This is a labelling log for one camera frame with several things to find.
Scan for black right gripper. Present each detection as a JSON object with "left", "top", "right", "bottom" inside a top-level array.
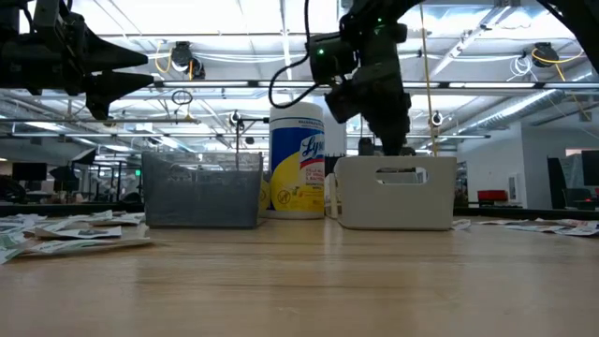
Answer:
[{"left": 324, "top": 58, "right": 414, "bottom": 157}]

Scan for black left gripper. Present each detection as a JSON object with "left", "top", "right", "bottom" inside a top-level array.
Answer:
[{"left": 0, "top": 27, "right": 156, "bottom": 122}]

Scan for white plastic bin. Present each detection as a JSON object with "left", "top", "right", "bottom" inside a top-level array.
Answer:
[{"left": 333, "top": 154, "right": 459, "bottom": 232}]

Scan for yellow blue wipes canister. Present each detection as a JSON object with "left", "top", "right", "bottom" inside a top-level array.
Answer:
[{"left": 268, "top": 101, "right": 327, "bottom": 221}]

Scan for grey translucent plastic bin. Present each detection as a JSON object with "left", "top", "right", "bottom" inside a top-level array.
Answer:
[{"left": 141, "top": 150, "right": 264, "bottom": 230}]

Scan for green striped bandage wrapper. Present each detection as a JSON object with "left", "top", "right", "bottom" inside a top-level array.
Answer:
[
  {"left": 0, "top": 231, "right": 29, "bottom": 254},
  {"left": 35, "top": 219, "right": 79, "bottom": 234}
]

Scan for packets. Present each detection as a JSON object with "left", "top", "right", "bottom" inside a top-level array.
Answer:
[{"left": 0, "top": 236, "right": 155, "bottom": 267}]

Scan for red box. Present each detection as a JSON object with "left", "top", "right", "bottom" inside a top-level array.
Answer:
[{"left": 476, "top": 189, "right": 509, "bottom": 203}]

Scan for black monitor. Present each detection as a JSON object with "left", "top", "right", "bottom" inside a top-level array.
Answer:
[
  {"left": 581, "top": 149, "right": 599, "bottom": 187},
  {"left": 11, "top": 162, "right": 48, "bottom": 183}
]

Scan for black upright panel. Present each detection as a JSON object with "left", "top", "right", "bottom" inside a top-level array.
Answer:
[{"left": 547, "top": 156, "right": 567, "bottom": 211}]

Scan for yellow hanging cable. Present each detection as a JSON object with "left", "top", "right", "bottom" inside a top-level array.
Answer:
[{"left": 418, "top": 0, "right": 440, "bottom": 158}]

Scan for black aluminium table frame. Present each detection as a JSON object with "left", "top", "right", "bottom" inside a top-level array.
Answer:
[{"left": 0, "top": 200, "right": 599, "bottom": 222}]

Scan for black camera cable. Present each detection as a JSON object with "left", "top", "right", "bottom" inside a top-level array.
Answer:
[{"left": 268, "top": 0, "right": 324, "bottom": 110}]

